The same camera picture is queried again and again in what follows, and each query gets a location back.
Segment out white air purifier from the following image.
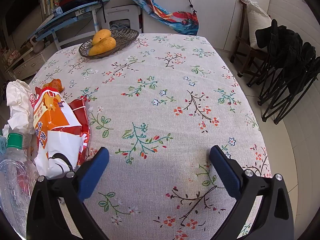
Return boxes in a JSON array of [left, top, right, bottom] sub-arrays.
[[105, 4, 143, 33]]

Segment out pink kettlebell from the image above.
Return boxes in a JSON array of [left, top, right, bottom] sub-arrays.
[[30, 35, 45, 54]]

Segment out upper yellow mango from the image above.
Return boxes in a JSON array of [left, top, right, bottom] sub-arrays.
[[92, 29, 111, 46]]

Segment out lower yellow mango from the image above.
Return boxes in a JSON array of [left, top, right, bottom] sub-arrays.
[[88, 37, 116, 56]]

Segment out white tall cabinet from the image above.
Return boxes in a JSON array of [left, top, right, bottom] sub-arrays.
[[155, 0, 270, 51]]

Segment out clear plastic bottle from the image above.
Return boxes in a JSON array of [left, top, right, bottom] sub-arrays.
[[1, 133, 38, 239]]

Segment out yellow mango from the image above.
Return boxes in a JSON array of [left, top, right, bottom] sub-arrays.
[[92, 29, 111, 46], [88, 37, 116, 56]]

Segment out blue study desk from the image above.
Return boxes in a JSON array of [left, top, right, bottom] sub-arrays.
[[28, 1, 104, 50]]

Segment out wooden chair with cushion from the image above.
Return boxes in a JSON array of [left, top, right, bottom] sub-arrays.
[[230, 0, 271, 77]]

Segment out floral white tablecloth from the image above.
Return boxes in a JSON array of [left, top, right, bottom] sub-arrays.
[[30, 34, 271, 239]]

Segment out white paper wrapper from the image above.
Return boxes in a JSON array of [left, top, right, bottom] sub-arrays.
[[2, 80, 34, 137]]

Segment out white tv cabinet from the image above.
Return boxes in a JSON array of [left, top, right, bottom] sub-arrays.
[[3, 43, 57, 80]]

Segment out black folding chairs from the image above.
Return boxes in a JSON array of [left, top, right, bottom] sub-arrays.
[[247, 19, 319, 124]]

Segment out colorful hanging fabric bag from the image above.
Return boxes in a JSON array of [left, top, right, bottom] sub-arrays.
[[132, 0, 199, 36]]

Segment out orange red snack bag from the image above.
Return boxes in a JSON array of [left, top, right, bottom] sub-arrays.
[[33, 87, 90, 179]]

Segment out woven wicker fruit basket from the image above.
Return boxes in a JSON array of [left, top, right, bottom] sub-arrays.
[[79, 28, 139, 59]]

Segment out orange peel piece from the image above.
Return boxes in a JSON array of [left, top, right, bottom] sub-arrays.
[[42, 79, 64, 93]]

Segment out row of books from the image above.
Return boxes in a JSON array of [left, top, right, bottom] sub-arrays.
[[42, 0, 60, 16]]

